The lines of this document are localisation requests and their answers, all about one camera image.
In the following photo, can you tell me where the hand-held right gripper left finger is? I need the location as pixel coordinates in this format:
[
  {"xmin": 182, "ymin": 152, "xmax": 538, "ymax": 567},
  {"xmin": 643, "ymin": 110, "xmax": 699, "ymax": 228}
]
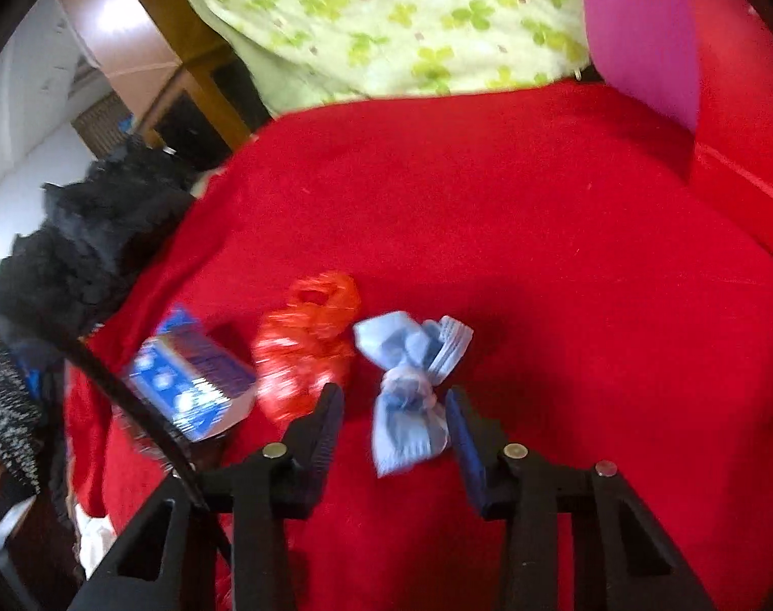
[{"xmin": 68, "ymin": 382, "xmax": 347, "ymax": 611}]

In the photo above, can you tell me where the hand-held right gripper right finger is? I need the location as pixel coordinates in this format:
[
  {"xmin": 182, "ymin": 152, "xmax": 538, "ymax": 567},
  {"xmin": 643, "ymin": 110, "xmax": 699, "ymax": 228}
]
[{"xmin": 445, "ymin": 386, "xmax": 718, "ymax": 611}]

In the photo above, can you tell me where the blue and white box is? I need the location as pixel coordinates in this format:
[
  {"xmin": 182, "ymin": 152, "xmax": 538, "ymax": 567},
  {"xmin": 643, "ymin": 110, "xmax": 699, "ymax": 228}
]
[{"xmin": 120, "ymin": 304, "xmax": 259, "ymax": 443}]

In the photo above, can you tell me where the red blanket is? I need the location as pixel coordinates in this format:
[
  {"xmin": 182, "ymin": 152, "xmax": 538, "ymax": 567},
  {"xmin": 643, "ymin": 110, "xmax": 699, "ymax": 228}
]
[{"xmin": 68, "ymin": 82, "xmax": 773, "ymax": 611}]

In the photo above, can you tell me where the dark fluffy cloth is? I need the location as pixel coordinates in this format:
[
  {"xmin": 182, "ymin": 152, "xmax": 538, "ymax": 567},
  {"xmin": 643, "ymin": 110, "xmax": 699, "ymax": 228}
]
[{"xmin": 0, "ymin": 136, "xmax": 199, "ymax": 340}]

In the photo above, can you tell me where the speckled grey cloth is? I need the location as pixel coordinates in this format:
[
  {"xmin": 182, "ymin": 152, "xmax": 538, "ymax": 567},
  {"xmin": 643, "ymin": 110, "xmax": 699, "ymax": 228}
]
[{"xmin": 0, "ymin": 311, "xmax": 45, "ymax": 498}]

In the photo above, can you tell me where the green clover print quilt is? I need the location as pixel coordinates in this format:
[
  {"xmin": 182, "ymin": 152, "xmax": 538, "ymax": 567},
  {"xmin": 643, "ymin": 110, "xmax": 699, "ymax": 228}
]
[{"xmin": 184, "ymin": 0, "xmax": 594, "ymax": 118}]

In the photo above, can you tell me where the pink plastic sheet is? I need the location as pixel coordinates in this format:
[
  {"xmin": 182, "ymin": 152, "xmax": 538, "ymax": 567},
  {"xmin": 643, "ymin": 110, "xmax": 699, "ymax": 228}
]
[{"xmin": 580, "ymin": 0, "xmax": 703, "ymax": 132}]

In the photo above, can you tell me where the red gift bag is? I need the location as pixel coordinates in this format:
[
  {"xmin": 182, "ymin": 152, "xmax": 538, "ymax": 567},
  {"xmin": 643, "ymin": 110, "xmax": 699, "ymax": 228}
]
[{"xmin": 682, "ymin": 0, "xmax": 773, "ymax": 257}]

